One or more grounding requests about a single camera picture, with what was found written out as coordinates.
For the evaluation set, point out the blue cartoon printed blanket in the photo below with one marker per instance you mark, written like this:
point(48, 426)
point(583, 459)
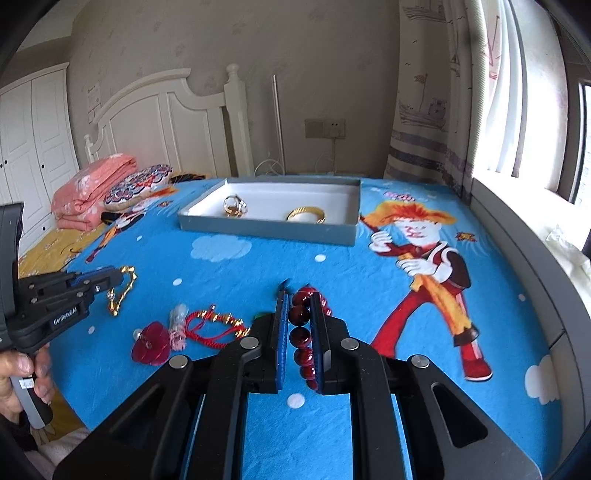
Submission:
point(332, 267)

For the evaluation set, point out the gold bangle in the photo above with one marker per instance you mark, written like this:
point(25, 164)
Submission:
point(304, 213)

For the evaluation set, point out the pink folded quilt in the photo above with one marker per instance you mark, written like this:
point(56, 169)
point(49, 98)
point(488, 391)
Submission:
point(87, 194)

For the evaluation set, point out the red heart crystal pendant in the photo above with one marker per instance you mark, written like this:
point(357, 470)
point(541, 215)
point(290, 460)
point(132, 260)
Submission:
point(150, 344)

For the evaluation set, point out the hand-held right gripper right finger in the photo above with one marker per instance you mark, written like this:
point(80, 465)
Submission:
point(315, 341)

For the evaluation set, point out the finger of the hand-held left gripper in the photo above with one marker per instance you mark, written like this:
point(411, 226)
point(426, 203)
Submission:
point(104, 286)
point(94, 275)

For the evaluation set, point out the dark window frame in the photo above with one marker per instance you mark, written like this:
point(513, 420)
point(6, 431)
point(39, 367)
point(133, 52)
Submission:
point(575, 115)

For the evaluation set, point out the wall socket panel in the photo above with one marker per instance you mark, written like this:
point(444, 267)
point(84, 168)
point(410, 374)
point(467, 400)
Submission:
point(323, 128)

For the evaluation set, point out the grey shallow cardboard box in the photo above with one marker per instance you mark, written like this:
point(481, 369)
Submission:
point(258, 233)

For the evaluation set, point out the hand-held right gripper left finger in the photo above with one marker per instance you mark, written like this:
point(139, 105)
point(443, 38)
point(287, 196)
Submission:
point(282, 341)

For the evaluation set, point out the white crumpled cloth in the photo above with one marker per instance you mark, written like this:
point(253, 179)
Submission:
point(570, 263)

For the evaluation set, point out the yellow printed bedsheet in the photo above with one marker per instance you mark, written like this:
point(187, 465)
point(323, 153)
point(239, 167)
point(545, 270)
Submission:
point(51, 249)

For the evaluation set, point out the person's left hand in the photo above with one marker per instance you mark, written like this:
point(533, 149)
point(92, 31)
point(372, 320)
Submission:
point(11, 369)

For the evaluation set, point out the patterned round pillow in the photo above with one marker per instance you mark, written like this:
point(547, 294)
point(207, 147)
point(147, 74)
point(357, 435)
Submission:
point(138, 182)

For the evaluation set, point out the ship printed curtain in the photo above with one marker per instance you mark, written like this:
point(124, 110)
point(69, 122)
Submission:
point(425, 92)

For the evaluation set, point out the white wardrobe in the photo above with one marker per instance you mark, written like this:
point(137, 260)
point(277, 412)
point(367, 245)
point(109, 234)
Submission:
point(32, 138)

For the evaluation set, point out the metal rod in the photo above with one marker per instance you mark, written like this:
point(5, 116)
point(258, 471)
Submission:
point(278, 124)

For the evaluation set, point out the white sheer curtain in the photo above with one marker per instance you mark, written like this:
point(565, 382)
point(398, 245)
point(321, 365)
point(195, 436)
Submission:
point(512, 92)

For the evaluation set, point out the white wooden headboard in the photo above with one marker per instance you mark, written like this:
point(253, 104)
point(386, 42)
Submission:
point(184, 115)

